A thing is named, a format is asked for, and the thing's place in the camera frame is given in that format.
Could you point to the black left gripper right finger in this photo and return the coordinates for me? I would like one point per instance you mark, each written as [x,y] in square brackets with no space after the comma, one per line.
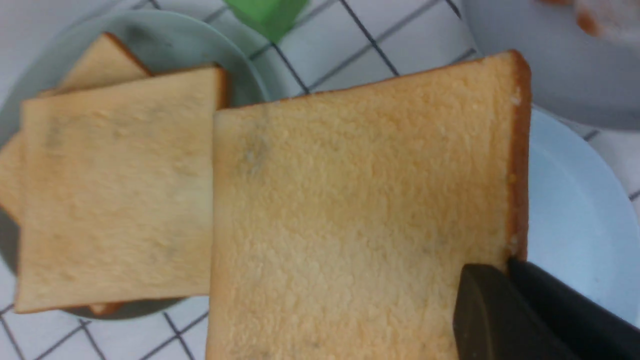
[587,329]

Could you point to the grey plate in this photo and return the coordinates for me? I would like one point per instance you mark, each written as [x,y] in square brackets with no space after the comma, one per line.
[575,76]

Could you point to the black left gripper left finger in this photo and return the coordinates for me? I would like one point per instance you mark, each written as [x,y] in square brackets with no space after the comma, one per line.
[492,321]

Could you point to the light blue plate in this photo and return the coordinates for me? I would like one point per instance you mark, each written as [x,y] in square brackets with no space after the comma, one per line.
[583,229]

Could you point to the front fried egg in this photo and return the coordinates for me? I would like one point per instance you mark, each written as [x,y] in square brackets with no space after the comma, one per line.
[617,21]

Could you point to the green foam cube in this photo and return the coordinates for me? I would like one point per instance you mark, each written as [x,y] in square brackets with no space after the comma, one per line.
[272,19]

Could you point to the toast slice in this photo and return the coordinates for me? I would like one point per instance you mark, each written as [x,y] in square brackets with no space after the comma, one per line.
[343,219]
[115,190]
[106,62]

